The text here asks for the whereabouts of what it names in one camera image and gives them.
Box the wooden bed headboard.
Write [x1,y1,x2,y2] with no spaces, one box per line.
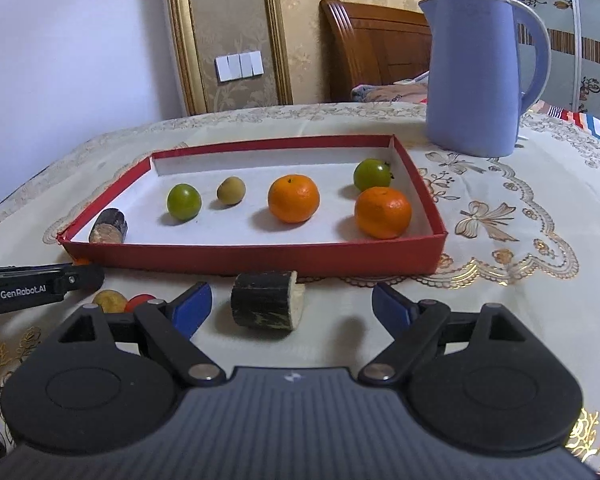
[320,0,433,103]

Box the red tomato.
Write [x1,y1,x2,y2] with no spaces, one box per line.
[125,294,157,313]

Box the green fruit with stem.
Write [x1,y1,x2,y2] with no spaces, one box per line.
[353,158,394,193]

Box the gold framed wallpaper panel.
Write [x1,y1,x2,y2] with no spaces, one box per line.
[162,0,293,116]

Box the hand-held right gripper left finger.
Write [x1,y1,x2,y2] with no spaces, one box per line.
[55,282,226,388]

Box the pile of clothes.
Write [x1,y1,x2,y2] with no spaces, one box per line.
[351,71,431,105]

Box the yellow round fruit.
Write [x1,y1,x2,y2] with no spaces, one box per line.
[92,290,128,314]

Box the dark sugarcane piece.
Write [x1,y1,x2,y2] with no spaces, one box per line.
[89,208,128,245]
[231,270,306,332]

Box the white wall switch panel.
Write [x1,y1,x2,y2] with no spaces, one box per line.
[215,50,264,82]

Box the wardrobe with floral doors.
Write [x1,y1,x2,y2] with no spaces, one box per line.
[497,0,600,116]

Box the smooth green plum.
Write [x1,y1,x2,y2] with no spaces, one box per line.
[167,183,202,222]

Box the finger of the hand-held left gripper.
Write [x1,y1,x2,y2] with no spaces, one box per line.
[0,264,106,293]

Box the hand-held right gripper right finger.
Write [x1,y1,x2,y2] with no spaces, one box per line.
[357,282,533,386]

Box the blue electric kettle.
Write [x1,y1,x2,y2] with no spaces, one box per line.
[418,0,552,158]

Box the orange mandarin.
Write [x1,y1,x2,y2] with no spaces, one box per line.
[355,186,412,240]
[267,174,321,224]

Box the red cardboard box tray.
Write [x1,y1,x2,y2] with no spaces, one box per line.
[56,134,448,277]

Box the small tan longan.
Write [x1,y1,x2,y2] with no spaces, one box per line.
[216,176,246,207]

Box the striped blanket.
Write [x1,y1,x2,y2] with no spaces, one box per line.
[530,100,600,151]

